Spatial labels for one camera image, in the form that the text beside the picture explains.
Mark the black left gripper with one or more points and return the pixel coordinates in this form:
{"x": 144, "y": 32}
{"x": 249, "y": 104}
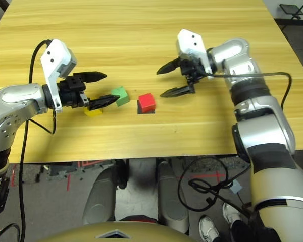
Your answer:
{"x": 70, "y": 93}

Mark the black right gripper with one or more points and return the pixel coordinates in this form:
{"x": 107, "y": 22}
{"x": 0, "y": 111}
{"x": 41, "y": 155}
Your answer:
{"x": 192, "y": 69}

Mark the green block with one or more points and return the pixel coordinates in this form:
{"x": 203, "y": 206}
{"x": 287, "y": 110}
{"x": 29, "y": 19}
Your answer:
{"x": 121, "y": 97}

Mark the yellow block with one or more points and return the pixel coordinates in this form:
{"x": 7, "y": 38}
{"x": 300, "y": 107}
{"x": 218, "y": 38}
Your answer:
{"x": 92, "y": 113}

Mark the red block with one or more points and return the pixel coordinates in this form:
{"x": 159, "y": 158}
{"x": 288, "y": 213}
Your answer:
{"x": 146, "y": 100}

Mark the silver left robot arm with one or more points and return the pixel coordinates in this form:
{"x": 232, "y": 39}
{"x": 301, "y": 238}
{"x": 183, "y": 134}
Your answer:
{"x": 12, "y": 103}

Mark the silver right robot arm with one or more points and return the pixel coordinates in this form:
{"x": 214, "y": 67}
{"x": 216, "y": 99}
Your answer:
{"x": 265, "y": 141}

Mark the grey left robot leg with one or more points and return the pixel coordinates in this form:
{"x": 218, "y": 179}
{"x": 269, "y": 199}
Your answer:
{"x": 101, "y": 196}

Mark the grey robot leg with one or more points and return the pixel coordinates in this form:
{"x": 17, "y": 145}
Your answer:
{"x": 101, "y": 196}
{"x": 171, "y": 199}

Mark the grey right robot leg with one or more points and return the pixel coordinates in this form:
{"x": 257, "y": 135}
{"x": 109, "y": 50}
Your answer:
{"x": 171, "y": 199}

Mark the black diagonal bar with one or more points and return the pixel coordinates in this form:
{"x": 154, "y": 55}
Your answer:
{"x": 1, "y": 4}

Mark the black folding stand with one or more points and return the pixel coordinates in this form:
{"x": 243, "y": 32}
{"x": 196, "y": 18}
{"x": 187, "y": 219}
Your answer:
{"x": 290, "y": 8}

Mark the gold robot torso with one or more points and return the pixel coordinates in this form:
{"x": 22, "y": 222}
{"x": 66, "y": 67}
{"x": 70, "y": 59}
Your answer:
{"x": 111, "y": 232}

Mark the white sneaker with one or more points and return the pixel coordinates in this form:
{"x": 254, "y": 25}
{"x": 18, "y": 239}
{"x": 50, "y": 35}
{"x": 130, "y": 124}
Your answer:
{"x": 208, "y": 229}
{"x": 231, "y": 213}

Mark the dark trouser leg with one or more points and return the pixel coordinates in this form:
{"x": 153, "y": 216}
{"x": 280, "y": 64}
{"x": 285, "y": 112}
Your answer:
{"x": 247, "y": 232}

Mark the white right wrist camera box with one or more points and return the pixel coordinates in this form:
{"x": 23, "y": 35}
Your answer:
{"x": 192, "y": 41}

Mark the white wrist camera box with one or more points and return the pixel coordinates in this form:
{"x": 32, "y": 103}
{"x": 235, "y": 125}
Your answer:
{"x": 192, "y": 41}
{"x": 56, "y": 58}

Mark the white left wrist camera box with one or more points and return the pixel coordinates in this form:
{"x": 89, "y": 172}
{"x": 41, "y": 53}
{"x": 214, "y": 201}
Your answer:
{"x": 56, "y": 58}

